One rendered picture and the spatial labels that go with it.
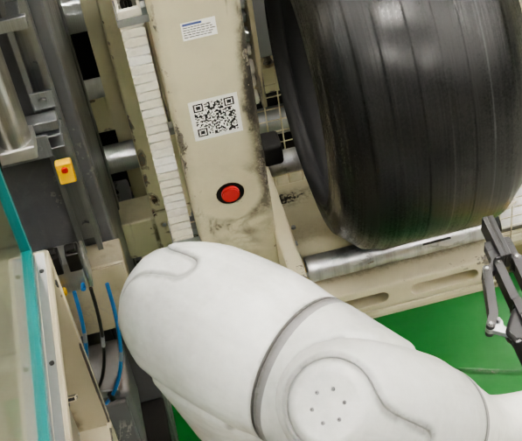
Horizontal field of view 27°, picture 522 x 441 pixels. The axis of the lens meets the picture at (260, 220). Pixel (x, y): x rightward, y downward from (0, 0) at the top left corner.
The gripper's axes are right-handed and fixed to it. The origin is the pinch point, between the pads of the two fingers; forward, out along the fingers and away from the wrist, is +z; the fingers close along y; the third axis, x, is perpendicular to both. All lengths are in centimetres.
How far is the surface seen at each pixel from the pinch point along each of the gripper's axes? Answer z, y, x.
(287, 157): 49, 19, 30
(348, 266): 20.2, 15.7, 26.9
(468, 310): 64, -28, 125
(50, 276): 4, 59, -12
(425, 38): 21.2, 3.5, -19.8
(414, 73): 18.2, 5.9, -16.8
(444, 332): 59, -19, 124
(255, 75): 70, 20, 29
